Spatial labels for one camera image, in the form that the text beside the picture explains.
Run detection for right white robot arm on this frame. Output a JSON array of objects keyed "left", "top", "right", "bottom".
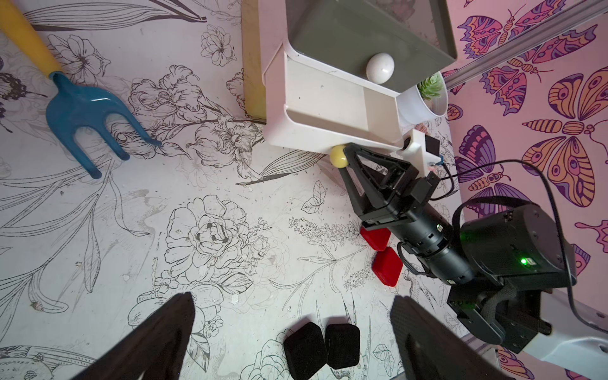
[{"left": 330, "top": 143, "right": 607, "bottom": 379}]

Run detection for black brooch box left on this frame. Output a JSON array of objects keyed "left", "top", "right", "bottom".
[{"left": 283, "top": 322, "right": 328, "bottom": 380}]

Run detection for white pot with succulent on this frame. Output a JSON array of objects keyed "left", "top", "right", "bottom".
[{"left": 396, "top": 72, "right": 449, "bottom": 124}]

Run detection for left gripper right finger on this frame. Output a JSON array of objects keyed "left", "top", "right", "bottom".
[{"left": 389, "top": 296, "right": 507, "bottom": 379}]

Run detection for red brooch box rear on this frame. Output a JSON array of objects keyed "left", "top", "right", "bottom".
[{"left": 359, "top": 226, "right": 391, "bottom": 252}]

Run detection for black brooch box right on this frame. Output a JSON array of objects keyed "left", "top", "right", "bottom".
[{"left": 325, "top": 324, "right": 361, "bottom": 370}]

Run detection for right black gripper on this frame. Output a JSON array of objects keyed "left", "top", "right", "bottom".
[{"left": 339, "top": 143, "right": 442, "bottom": 231}]

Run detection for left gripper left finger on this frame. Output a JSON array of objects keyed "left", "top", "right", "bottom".
[{"left": 75, "top": 292, "right": 196, "bottom": 379}]

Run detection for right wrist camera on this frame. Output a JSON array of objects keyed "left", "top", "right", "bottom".
[{"left": 398, "top": 129, "right": 444, "bottom": 177}]

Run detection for black brooch box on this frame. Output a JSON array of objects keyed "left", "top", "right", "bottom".
[
  {"left": 325, "top": 324, "right": 361, "bottom": 370},
  {"left": 283, "top": 322, "right": 328, "bottom": 380}
]

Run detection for three-tier drawer cabinet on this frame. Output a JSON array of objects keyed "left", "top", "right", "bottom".
[{"left": 242, "top": 1, "right": 457, "bottom": 155}]

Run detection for red brooch box middle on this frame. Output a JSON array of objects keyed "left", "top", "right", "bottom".
[{"left": 371, "top": 247, "right": 403, "bottom": 288}]

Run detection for red brooch box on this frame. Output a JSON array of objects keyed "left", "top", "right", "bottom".
[
  {"left": 359, "top": 226, "right": 391, "bottom": 252},
  {"left": 371, "top": 247, "right": 403, "bottom": 288}
]

